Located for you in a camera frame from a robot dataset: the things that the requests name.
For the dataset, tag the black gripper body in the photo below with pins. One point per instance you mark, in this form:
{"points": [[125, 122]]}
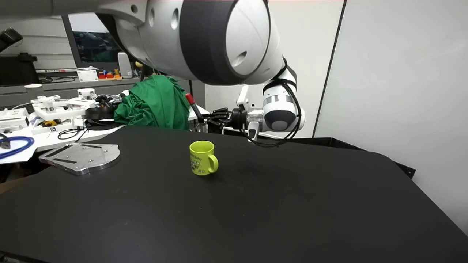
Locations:
{"points": [[234, 119]]}

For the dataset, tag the red marker with white barrel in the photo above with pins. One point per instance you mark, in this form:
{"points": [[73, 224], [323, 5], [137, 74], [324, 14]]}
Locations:
{"points": [[190, 101]]}

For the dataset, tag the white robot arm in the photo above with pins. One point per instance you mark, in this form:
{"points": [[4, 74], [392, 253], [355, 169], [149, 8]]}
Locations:
{"points": [[209, 39]]}

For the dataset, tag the yellow mug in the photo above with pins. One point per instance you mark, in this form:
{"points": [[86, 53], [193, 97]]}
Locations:
{"points": [[200, 157]]}

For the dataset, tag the green cloth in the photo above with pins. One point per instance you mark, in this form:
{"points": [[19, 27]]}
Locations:
{"points": [[153, 103]]}

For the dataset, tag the white bottle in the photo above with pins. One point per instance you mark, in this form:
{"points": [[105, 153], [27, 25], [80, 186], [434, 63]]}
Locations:
{"points": [[124, 65]]}

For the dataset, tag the black bag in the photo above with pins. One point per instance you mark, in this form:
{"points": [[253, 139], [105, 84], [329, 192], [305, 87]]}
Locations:
{"points": [[101, 118]]}

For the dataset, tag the white small box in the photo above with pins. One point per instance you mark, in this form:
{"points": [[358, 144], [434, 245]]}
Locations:
{"points": [[87, 74]]}

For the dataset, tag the silver metal mounting plate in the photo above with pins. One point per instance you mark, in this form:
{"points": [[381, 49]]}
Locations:
{"points": [[80, 157]]}

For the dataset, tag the computer monitor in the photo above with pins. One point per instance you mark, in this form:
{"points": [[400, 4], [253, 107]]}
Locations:
{"points": [[92, 46]]}

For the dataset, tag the white metal brackets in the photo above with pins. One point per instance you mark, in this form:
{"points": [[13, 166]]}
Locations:
{"points": [[52, 107]]}

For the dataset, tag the white desk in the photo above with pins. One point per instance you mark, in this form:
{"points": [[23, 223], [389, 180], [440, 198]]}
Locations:
{"points": [[44, 139]]}

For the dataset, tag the black case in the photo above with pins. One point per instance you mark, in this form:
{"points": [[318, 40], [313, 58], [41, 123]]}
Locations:
{"points": [[16, 68]]}

